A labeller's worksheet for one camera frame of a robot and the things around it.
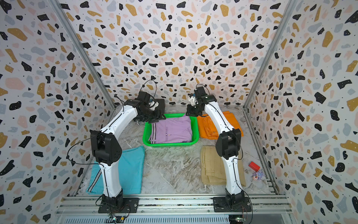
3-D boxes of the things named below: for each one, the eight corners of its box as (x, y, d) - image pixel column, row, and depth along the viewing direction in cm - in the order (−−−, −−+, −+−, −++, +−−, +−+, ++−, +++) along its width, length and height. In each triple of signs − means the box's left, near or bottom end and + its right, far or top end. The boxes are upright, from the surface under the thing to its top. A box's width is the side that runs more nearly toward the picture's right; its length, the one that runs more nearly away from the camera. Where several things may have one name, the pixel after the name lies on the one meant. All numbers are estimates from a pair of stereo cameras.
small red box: (248, 165, 91) (249, 164, 89) (250, 162, 92) (251, 160, 90) (256, 172, 88) (258, 170, 86) (258, 168, 90) (260, 167, 87)
